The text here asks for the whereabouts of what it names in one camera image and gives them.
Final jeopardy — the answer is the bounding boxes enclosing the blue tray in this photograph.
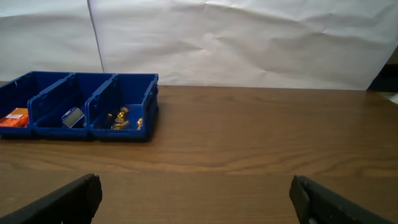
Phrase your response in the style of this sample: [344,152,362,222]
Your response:
[0,70,159,141]

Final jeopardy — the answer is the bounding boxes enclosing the orange candy box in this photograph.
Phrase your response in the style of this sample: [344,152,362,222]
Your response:
[5,108,29,121]
[0,117,29,128]

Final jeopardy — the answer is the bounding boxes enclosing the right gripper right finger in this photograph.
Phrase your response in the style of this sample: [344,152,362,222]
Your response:
[289,174,396,224]

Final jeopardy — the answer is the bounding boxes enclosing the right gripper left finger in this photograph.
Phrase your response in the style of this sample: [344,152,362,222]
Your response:
[0,173,103,224]

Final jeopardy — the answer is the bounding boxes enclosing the blue candy pack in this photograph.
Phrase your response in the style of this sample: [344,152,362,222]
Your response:
[61,107,85,129]

